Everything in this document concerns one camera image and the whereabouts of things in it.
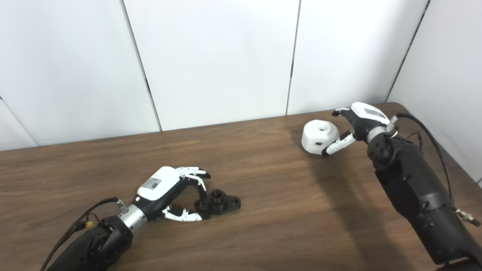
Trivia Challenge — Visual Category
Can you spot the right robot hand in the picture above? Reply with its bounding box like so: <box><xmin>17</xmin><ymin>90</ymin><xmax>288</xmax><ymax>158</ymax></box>
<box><xmin>322</xmin><ymin>102</ymin><xmax>392</xmax><ymax>157</ymax></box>

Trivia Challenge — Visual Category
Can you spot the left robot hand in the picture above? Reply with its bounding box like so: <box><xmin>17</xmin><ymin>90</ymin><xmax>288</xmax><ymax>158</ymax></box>
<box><xmin>132</xmin><ymin>166</ymin><xmax>212</xmax><ymax>222</ymax></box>

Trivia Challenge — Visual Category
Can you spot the round white plastic piece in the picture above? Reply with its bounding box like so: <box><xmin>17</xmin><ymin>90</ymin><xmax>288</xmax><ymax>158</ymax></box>
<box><xmin>301</xmin><ymin>120</ymin><xmax>340</xmax><ymax>155</ymax></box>

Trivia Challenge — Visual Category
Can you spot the black flanged holder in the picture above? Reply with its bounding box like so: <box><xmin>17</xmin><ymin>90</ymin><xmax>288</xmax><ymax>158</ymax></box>
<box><xmin>194</xmin><ymin>189</ymin><xmax>241</xmax><ymax>216</ymax></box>

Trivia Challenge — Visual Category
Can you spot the thin black wire loop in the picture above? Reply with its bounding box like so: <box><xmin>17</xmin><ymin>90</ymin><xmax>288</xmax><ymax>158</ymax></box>
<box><xmin>399</xmin><ymin>131</ymin><xmax>424</xmax><ymax>152</ymax></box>

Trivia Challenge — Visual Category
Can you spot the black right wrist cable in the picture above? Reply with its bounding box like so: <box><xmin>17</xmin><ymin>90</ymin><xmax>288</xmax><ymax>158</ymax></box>
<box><xmin>387</xmin><ymin>112</ymin><xmax>482</xmax><ymax>227</ymax></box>

